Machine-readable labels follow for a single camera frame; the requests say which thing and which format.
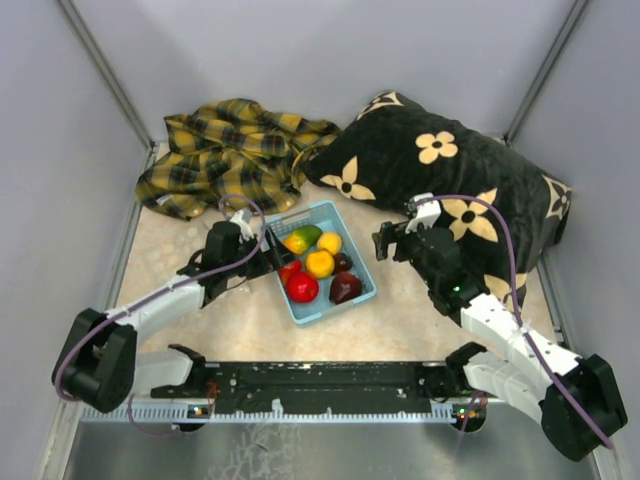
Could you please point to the red wax apple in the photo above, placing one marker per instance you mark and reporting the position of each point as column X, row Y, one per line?
column 286, row 272

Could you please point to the black floral pillow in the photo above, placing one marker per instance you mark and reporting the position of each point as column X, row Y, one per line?
column 501, row 208

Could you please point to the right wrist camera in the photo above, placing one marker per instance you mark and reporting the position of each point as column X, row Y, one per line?
column 423, row 211

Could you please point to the yellow plaid shirt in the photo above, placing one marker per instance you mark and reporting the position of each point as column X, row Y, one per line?
column 232, row 151

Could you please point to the small yellow fruit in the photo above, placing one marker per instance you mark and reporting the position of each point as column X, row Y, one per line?
column 331, row 242

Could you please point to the orange yellow fruit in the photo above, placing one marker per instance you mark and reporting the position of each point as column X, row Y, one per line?
column 320, row 264

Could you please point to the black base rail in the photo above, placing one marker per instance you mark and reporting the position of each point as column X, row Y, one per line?
column 320, row 387

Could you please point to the light blue plastic basket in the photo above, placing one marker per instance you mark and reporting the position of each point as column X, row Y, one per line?
column 326, row 216

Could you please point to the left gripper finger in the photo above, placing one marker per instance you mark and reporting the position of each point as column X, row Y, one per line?
column 277, row 254
column 258, row 268

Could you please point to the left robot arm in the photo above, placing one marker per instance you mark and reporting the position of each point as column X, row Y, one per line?
column 100, row 363

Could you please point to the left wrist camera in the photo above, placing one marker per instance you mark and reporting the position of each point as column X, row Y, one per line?
column 241, row 219

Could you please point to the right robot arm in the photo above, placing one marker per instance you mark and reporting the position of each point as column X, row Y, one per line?
column 575, row 400

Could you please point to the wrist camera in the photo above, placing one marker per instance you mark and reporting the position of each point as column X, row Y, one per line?
column 423, row 211
column 241, row 219

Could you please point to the green orange mango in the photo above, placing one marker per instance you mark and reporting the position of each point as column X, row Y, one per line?
column 302, row 239

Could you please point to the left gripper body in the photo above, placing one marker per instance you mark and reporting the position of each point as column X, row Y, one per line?
column 259, row 256

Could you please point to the large dark red fruit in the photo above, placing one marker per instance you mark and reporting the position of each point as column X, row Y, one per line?
column 345, row 286

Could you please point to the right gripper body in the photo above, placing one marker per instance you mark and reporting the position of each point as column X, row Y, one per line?
column 409, row 248

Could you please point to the clear zip top bag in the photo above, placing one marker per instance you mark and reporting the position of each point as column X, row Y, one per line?
column 193, row 271

